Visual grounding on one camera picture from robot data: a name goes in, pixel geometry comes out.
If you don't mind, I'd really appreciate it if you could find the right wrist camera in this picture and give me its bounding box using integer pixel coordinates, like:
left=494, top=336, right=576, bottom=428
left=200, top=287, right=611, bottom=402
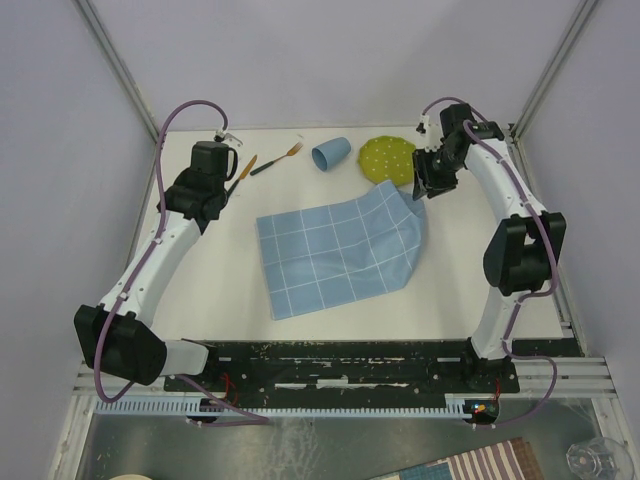
left=415, top=114, right=442, bottom=151

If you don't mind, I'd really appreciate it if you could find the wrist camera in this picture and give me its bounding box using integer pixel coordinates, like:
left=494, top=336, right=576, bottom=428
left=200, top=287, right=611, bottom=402
left=214, top=129, right=244, bottom=146
left=415, top=114, right=442, bottom=151

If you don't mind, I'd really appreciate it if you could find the clear glass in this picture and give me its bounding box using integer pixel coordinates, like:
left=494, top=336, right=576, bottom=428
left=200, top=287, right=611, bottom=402
left=566, top=437, right=635, bottom=480

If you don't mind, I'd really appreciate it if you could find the blue cup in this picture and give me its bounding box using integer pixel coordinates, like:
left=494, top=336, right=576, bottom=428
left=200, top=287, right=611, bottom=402
left=311, top=137, right=352, bottom=172

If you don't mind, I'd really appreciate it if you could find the striped folded cloth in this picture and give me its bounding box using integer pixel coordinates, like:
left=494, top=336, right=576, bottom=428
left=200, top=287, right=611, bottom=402
left=378, top=437, right=544, bottom=480

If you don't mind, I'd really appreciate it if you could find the cream round object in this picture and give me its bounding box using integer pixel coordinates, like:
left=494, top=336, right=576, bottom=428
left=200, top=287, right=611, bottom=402
left=110, top=474, right=151, bottom=480

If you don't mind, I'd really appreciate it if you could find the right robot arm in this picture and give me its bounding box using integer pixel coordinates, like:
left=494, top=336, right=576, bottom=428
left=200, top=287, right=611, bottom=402
left=412, top=97, right=567, bottom=391

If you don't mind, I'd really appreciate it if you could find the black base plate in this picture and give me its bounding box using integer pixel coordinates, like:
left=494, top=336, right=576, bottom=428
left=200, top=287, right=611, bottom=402
left=164, top=340, right=520, bottom=410

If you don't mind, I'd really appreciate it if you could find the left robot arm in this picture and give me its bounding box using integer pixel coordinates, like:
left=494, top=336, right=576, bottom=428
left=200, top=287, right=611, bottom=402
left=74, top=141, right=238, bottom=390

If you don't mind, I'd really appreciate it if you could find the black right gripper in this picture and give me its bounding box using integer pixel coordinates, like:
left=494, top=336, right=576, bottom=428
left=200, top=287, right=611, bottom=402
left=410, top=146, right=462, bottom=200

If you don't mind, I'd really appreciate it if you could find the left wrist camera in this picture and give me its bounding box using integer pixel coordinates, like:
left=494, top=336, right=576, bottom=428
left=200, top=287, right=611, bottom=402
left=214, top=129, right=244, bottom=146

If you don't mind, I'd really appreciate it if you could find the aluminium frame rail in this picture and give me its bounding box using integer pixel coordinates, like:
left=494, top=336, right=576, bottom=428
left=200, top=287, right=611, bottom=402
left=511, top=0, right=602, bottom=142

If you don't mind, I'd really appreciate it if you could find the orange knife green handle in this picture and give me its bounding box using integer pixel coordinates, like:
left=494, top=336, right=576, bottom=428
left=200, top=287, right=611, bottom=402
left=227, top=154, right=258, bottom=198

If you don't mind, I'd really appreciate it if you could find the green dotted plate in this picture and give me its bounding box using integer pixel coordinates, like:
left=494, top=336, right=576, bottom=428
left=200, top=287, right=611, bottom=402
left=357, top=135, right=416, bottom=187

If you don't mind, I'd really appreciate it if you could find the blue checked cloth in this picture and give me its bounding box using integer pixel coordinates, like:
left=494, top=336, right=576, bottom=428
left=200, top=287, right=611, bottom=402
left=256, top=181, right=426, bottom=320

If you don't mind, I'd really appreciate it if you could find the orange fork green handle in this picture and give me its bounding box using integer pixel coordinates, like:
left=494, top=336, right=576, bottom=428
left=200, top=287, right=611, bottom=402
left=250, top=142, right=303, bottom=176

